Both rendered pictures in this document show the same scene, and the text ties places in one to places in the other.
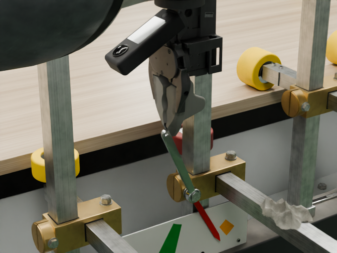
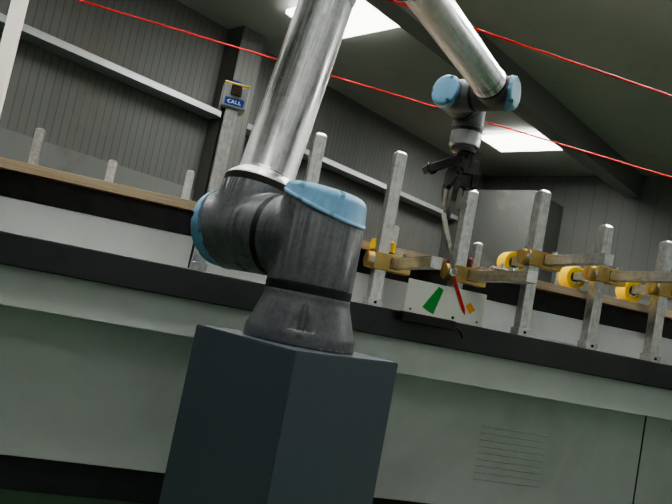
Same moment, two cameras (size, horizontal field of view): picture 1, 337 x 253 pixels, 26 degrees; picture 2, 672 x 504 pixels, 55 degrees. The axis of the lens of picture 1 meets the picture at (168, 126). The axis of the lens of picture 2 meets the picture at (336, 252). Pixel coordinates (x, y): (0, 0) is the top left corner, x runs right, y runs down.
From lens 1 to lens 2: 1.18 m
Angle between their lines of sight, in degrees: 33
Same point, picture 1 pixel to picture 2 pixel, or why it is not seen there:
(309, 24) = (536, 212)
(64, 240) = (379, 260)
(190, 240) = (447, 303)
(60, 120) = (393, 196)
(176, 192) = (444, 271)
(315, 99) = (536, 254)
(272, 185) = not seen: hidden behind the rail
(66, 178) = (389, 228)
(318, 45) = (540, 224)
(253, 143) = (501, 313)
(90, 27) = not seen: outside the picture
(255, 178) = not seen: hidden behind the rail
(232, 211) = (475, 299)
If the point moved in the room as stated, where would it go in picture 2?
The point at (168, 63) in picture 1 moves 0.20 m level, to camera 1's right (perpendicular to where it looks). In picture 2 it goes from (451, 175) to (523, 184)
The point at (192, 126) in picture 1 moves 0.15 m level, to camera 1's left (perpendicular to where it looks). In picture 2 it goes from (460, 235) to (411, 228)
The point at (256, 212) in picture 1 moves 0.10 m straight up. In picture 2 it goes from (486, 275) to (492, 241)
